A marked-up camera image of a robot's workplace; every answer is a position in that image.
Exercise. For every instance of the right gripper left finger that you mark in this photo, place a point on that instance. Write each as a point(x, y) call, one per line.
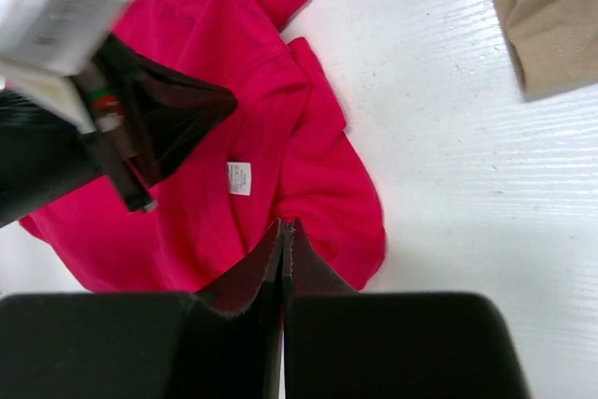
point(221, 342)

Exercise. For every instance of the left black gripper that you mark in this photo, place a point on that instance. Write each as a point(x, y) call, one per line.
point(144, 115)

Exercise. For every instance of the beige tank top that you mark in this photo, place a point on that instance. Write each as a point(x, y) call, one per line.
point(553, 43)

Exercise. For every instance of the red t-shirt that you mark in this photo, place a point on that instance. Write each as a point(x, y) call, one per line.
point(283, 154)

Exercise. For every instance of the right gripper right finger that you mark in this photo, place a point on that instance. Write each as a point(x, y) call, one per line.
point(341, 343)

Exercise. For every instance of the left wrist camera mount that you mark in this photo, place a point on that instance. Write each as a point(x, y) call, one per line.
point(44, 43)

